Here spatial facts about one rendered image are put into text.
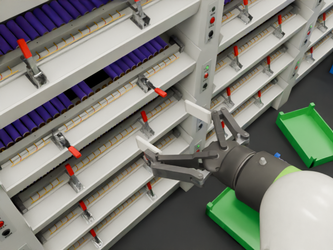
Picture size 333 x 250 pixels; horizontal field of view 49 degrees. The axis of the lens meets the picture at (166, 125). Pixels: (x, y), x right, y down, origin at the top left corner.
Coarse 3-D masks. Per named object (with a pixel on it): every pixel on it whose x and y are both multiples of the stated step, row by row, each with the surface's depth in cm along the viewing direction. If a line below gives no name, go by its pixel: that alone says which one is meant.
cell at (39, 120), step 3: (33, 111) 87; (30, 114) 86; (33, 114) 86; (36, 114) 87; (30, 117) 87; (33, 117) 86; (36, 117) 86; (39, 117) 86; (33, 120) 86; (36, 120) 86; (39, 120) 86; (42, 120) 86; (36, 123) 86; (39, 123) 86
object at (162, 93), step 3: (147, 81) 96; (147, 84) 96; (150, 84) 96; (150, 87) 95; (153, 87) 95; (156, 87) 95; (156, 90) 94; (159, 90) 94; (162, 90) 94; (159, 93) 94; (162, 93) 93; (165, 93) 93; (162, 96) 93; (165, 96) 93
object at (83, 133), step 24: (192, 48) 103; (168, 72) 102; (120, 96) 96; (144, 96) 97; (96, 120) 91; (120, 120) 96; (48, 144) 86; (72, 144) 87; (0, 168) 81; (24, 168) 82; (48, 168) 86
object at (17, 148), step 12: (168, 48) 103; (156, 60) 100; (132, 72) 97; (144, 72) 99; (120, 84) 94; (96, 96) 91; (108, 96) 94; (72, 108) 89; (84, 108) 89; (60, 120) 87; (36, 132) 84; (48, 132) 85; (24, 144) 82; (0, 156) 80; (12, 156) 81
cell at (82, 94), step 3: (72, 87) 92; (75, 87) 92; (78, 87) 92; (72, 90) 92; (75, 90) 92; (78, 90) 92; (81, 90) 92; (75, 93) 92; (78, 93) 92; (81, 93) 91; (84, 93) 92; (78, 96) 92; (81, 96) 91; (84, 96) 92; (81, 99) 92
